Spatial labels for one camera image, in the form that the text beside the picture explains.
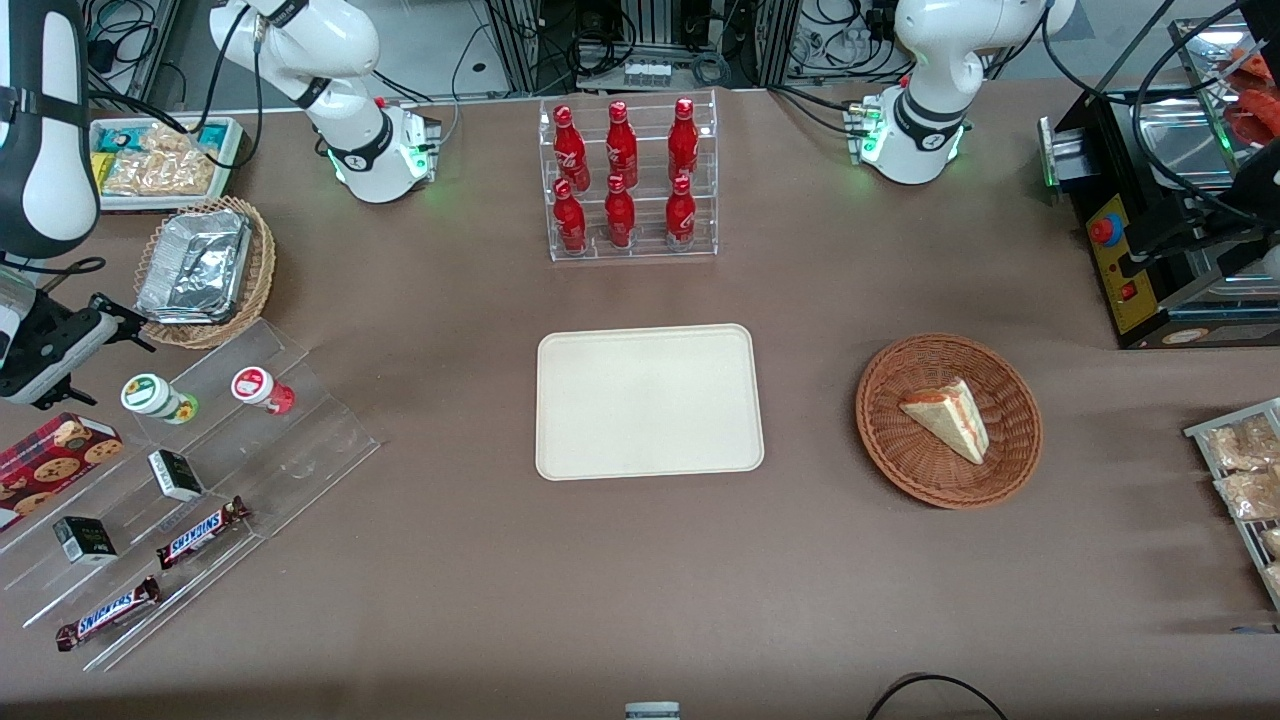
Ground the beige plastic serving tray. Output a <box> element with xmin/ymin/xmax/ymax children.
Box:
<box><xmin>535</xmin><ymin>323</ymin><xmax>766</xmax><ymax>483</ymax></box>

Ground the dark green small box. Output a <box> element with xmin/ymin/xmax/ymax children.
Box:
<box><xmin>52</xmin><ymin>515</ymin><xmax>119</xmax><ymax>566</ymax></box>
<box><xmin>147</xmin><ymin>448</ymin><xmax>205</xmax><ymax>503</ymax></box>

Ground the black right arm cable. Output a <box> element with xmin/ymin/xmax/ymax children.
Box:
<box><xmin>84</xmin><ymin>0</ymin><xmax>266</xmax><ymax>171</ymax></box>

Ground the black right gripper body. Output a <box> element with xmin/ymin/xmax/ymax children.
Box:
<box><xmin>0</xmin><ymin>296</ymin><xmax>101</xmax><ymax>411</ymax></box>

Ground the brown Snickers bar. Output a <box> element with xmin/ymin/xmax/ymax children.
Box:
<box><xmin>54</xmin><ymin>575</ymin><xmax>162</xmax><ymax>653</ymax></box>
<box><xmin>155</xmin><ymin>496</ymin><xmax>252</xmax><ymax>572</ymax></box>

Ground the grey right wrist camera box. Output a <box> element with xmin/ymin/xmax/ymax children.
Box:
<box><xmin>0</xmin><ymin>310</ymin><xmax>123</xmax><ymax>403</ymax></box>

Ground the black looped floor cable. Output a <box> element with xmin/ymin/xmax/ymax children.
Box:
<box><xmin>864</xmin><ymin>673</ymin><xmax>1012</xmax><ymax>720</ymax></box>

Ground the round brown wicker basket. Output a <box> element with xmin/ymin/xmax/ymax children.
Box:
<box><xmin>855</xmin><ymin>332</ymin><xmax>1044</xmax><ymax>511</ymax></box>

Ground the triangular wrapped sandwich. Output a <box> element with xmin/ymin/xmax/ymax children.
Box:
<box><xmin>897</xmin><ymin>377</ymin><xmax>991</xmax><ymax>466</ymax></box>

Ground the oval light wicker basket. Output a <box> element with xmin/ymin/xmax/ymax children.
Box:
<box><xmin>133</xmin><ymin>195</ymin><xmax>277</xmax><ymax>350</ymax></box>

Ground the stack of foil trays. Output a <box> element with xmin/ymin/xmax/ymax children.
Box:
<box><xmin>136</xmin><ymin>209</ymin><xmax>253</xmax><ymax>325</ymax></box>

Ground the white rectangular snack tray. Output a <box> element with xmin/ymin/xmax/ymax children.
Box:
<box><xmin>88</xmin><ymin>115</ymin><xmax>247</xmax><ymax>213</ymax></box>

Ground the red food item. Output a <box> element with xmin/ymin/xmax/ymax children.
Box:
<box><xmin>1224</xmin><ymin>48</ymin><xmax>1280</xmax><ymax>147</ymax></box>

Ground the grey wire rack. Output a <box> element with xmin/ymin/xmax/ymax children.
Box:
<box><xmin>1184</xmin><ymin>397</ymin><xmax>1280</xmax><ymax>613</ymax></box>

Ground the clear bag of crackers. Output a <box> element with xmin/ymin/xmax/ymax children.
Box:
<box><xmin>104</xmin><ymin>123</ymin><xmax>217</xmax><ymax>197</ymax></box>

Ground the green sunflower gum bottle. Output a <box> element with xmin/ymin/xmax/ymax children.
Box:
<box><xmin>121</xmin><ymin>373</ymin><xmax>199</xmax><ymax>426</ymax></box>

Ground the red cola bottle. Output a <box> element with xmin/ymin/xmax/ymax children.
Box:
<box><xmin>552</xmin><ymin>104</ymin><xmax>592</xmax><ymax>191</ymax></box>
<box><xmin>667</xmin><ymin>97</ymin><xmax>701</xmax><ymax>183</ymax></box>
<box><xmin>664</xmin><ymin>175</ymin><xmax>698</xmax><ymax>249</ymax></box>
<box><xmin>604</xmin><ymin>100</ymin><xmax>640</xmax><ymax>189</ymax></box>
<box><xmin>551</xmin><ymin>178</ymin><xmax>590</xmax><ymax>255</ymax></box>
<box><xmin>603</xmin><ymin>174</ymin><xmax>638</xmax><ymax>250</ymax></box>

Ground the black appliance with yellow panel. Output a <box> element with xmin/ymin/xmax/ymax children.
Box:
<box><xmin>1037</xmin><ymin>15</ymin><xmax>1280</xmax><ymax>351</ymax></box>

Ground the thick black cable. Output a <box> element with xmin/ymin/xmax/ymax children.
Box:
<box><xmin>1040</xmin><ymin>5</ymin><xmax>1246</xmax><ymax>109</ymax></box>
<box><xmin>1128</xmin><ymin>0</ymin><xmax>1280</xmax><ymax>226</ymax></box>

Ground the clear acrylic bottle rack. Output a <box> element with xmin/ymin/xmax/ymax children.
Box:
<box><xmin>539</xmin><ymin>89</ymin><xmax>720</xmax><ymax>264</ymax></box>

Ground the clear acrylic stepped display stand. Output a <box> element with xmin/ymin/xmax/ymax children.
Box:
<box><xmin>0</xmin><ymin>318</ymin><xmax>382</xmax><ymax>673</ymax></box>

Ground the red cookie box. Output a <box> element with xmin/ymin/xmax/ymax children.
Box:
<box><xmin>0</xmin><ymin>411</ymin><xmax>125</xmax><ymax>532</ymax></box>

